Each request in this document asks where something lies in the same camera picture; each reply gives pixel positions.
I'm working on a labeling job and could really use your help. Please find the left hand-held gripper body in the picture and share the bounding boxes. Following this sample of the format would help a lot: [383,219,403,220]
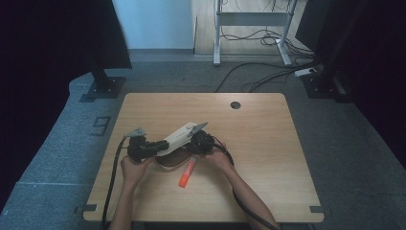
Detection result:
[124,126,151,164]

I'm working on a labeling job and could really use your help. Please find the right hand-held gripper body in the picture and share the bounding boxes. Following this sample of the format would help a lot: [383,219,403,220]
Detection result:
[186,122,215,155]

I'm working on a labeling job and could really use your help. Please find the beige pencil case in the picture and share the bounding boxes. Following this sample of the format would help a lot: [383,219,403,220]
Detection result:
[154,121,201,172]

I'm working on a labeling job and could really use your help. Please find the person's left hand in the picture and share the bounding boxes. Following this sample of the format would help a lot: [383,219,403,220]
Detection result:
[120,154,155,190]

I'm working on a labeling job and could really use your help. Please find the person's right hand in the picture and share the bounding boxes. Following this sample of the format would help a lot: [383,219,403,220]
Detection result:
[198,143,237,176]

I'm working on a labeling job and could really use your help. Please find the orange highlighter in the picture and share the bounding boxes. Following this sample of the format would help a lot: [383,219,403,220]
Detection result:
[178,155,198,189]

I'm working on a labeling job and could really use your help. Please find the black stand base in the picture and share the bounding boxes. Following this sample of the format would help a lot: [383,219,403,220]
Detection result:
[301,72,352,101]
[84,76,126,100]

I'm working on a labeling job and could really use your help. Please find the black hanging panel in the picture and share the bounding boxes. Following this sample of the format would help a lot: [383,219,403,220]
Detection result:
[75,0,133,84]

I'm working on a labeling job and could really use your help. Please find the white power strip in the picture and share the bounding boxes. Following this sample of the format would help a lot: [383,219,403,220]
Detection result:
[293,67,318,78]

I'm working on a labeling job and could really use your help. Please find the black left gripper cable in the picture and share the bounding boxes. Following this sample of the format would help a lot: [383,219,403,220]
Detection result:
[101,136,131,230]

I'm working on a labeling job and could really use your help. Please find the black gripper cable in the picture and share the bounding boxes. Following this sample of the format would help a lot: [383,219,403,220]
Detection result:
[211,135,282,230]
[101,136,131,230]

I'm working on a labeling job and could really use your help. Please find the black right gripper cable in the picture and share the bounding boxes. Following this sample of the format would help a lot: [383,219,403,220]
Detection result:
[211,135,282,230]

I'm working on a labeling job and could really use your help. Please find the black floor cables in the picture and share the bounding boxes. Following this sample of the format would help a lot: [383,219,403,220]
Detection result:
[214,0,322,94]

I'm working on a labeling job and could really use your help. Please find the white metal desk frame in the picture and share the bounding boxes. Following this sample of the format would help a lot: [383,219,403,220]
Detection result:
[213,0,299,67]

